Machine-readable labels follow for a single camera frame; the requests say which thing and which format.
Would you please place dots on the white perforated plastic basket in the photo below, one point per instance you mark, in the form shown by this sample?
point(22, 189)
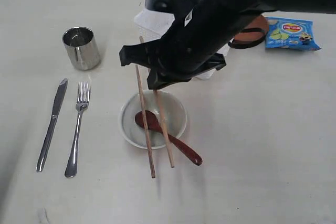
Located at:
point(152, 25)

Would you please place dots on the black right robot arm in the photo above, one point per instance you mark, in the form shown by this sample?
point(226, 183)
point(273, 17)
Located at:
point(234, 15)

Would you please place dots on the silver spoon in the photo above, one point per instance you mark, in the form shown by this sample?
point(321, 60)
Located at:
point(82, 103)

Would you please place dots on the brown round plate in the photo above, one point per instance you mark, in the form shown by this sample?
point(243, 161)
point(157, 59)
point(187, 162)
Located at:
point(256, 30)

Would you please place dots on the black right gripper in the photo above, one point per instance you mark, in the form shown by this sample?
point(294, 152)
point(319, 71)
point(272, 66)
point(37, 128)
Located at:
point(180, 54)

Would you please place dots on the red wooden spoon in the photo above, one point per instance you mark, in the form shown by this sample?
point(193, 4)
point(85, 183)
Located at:
point(181, 145)

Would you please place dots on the silver table knife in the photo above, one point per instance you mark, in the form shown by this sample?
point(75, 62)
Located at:
point(59, 97)

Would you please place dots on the silver foil packet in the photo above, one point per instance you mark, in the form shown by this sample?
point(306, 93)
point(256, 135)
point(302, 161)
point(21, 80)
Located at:
point(81, 47)

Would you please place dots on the wooden chopstick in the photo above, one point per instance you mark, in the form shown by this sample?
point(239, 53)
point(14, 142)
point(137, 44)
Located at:
point(164, 129)
point(147, 136)

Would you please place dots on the blue snack packet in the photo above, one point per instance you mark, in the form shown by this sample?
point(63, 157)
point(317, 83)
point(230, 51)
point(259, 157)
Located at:
point(290, 34)

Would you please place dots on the grey ceramic bowl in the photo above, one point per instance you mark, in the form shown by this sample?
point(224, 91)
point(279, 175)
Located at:
point(174, 114)

